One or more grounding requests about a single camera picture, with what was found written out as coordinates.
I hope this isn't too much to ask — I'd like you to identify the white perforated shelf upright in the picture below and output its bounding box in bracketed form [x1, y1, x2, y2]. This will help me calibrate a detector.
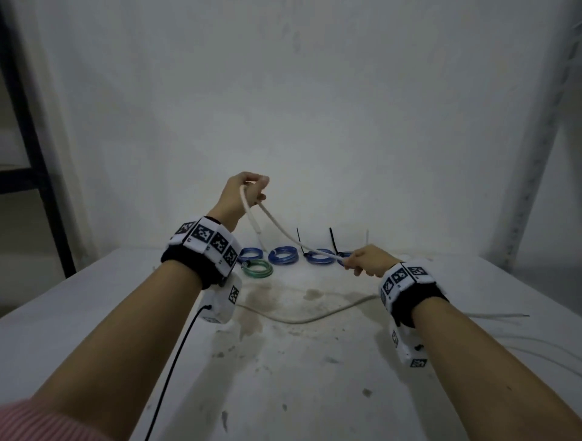
[489, 0, 582, 273]

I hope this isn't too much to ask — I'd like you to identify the black marker wristband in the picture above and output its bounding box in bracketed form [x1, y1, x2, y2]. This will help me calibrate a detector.
[378, 259, 450, 328]
[160, 216, 244, 290]

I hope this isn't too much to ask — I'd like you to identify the black metal frame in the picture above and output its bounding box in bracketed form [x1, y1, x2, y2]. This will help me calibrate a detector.
[0, 13, 77, 279]

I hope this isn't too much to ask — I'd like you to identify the left black marker wristband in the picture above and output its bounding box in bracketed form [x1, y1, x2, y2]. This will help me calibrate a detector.
[160, 216, 244, 290]

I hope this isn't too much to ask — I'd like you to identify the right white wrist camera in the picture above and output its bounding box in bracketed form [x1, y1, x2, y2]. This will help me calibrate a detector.
[390, 317, 430, 369]

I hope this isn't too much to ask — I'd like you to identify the person's left forearm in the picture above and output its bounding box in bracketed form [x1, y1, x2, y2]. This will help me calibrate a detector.
[27, 261, 203, 441]

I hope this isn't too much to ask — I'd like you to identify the person's right hand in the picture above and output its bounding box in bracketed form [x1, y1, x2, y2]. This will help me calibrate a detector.
[343, 244, 403, 279]

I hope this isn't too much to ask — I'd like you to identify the pink sleeve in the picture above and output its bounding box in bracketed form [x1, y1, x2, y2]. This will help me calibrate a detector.
[0, 399, 115, 441]

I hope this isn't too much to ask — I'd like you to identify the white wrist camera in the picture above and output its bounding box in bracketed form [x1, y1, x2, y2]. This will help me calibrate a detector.
[390, 317, 430, 369]
[199, 272, 243, 324]

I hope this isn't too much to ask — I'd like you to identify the blue tube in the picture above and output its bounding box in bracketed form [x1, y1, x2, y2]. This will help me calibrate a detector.
[305, 248, 336, 266]

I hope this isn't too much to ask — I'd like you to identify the person's left hand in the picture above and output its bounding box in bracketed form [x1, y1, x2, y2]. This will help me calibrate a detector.
[207, 171, 270, 233]

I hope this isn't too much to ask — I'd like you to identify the right black marker wristband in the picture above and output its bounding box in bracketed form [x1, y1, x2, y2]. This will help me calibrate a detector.
[378, 259, 450, 328]

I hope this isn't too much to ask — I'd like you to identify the white tube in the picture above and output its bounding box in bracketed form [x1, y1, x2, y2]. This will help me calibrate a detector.
[236, 181, 582, 378]

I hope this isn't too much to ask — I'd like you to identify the person's right forearm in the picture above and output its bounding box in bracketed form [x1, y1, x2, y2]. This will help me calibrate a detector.
[411, 299, 582, 441]

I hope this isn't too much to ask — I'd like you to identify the green tube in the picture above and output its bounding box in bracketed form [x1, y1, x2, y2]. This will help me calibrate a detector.
[241, 259, 275, 279]

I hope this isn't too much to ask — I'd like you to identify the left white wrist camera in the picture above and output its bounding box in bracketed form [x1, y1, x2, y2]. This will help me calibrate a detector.
[199, 272, 243, 324]

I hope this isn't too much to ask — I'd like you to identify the left black camera cord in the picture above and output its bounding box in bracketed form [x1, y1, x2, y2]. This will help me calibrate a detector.
[144, 305, 212, 441]

